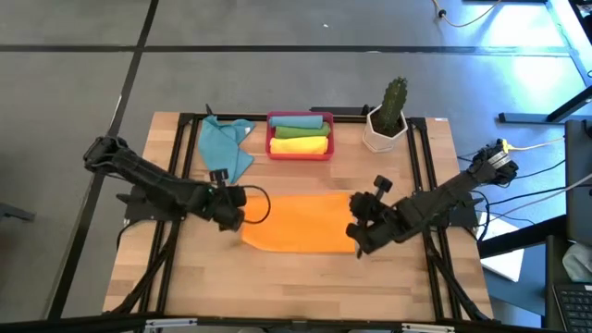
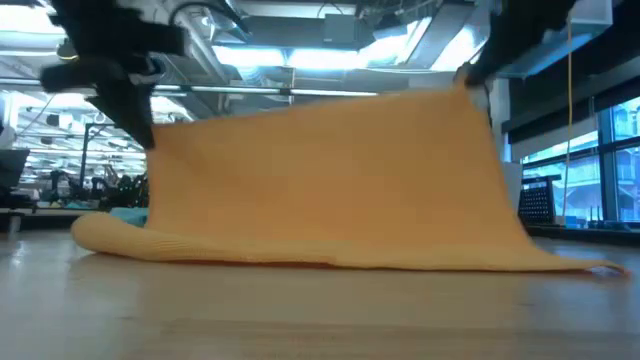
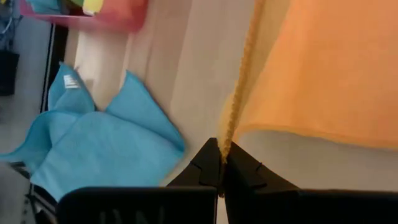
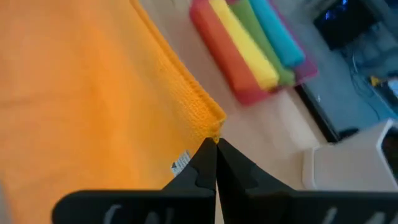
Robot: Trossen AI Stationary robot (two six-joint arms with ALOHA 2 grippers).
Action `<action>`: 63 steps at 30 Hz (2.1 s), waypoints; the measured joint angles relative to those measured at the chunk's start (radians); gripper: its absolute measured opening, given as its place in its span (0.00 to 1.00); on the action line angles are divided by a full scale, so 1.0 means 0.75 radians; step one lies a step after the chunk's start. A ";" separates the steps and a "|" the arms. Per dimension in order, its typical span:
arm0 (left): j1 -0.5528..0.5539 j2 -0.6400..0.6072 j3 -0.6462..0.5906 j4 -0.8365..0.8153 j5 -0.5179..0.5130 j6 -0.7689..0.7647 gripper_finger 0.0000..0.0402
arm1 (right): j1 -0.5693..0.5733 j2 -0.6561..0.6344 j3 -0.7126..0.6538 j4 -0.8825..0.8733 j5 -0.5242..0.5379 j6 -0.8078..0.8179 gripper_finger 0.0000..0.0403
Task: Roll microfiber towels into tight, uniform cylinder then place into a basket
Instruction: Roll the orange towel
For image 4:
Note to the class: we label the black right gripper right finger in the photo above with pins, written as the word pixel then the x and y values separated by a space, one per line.
pixel 280 207

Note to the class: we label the white hexagonal plant pot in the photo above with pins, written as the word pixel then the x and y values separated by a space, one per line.
pixel 342 165

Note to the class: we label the orange microfiber towel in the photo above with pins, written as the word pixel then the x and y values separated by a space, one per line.
pixel 77 93

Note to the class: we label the large teal microfiber towel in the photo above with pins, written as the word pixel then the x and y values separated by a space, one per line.
pixel 276 34

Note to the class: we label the red plastic basket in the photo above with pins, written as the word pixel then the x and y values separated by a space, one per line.
pixel 224 53

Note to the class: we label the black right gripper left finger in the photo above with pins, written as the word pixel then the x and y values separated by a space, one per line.
pixel 140 207

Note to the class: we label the yellow microfiber towel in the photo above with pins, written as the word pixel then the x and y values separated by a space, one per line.
pixel 245 43

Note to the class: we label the green microfiber towel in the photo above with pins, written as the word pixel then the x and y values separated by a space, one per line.
pixel 261 40

